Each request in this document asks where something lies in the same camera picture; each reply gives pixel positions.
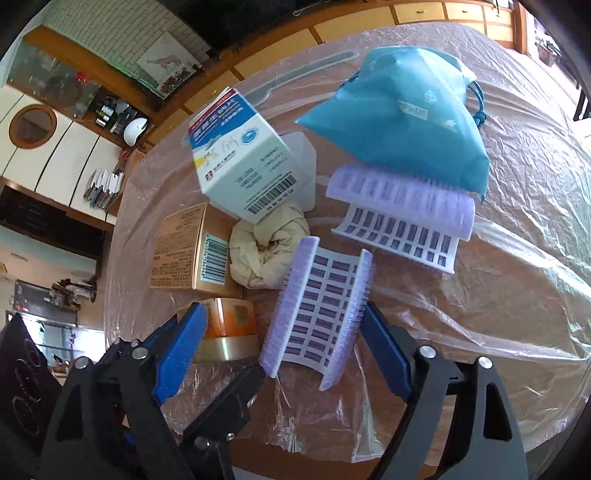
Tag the orange gold jar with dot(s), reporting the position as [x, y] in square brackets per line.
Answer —
[232, 333]

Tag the blue drawstring bag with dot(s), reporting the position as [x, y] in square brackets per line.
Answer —
[414, 110]

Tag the brown cardboard box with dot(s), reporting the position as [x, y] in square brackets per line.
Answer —
[192, 253]

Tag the purple hair roller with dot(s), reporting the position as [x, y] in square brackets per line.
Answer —
[416, 218]
[318, 314]

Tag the translucent plastic container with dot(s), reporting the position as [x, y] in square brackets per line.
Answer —
[306, 157]

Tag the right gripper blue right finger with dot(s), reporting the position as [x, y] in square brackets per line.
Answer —
[391, 347]

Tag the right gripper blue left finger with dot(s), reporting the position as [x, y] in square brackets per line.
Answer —
[174, 347]

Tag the round wooden wall frame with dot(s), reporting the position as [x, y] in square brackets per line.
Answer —
[32, 126]

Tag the white helmet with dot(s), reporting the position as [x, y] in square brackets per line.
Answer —
[133, 130]

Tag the giraffe picture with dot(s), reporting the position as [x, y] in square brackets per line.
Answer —
[165, 57]

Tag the stack of books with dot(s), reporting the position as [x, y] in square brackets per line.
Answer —
[102, 188]

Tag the flower picture frame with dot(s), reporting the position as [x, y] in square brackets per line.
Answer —
[175, 80]

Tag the white blue medicine box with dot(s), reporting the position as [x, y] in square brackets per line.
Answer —
[242, 164]

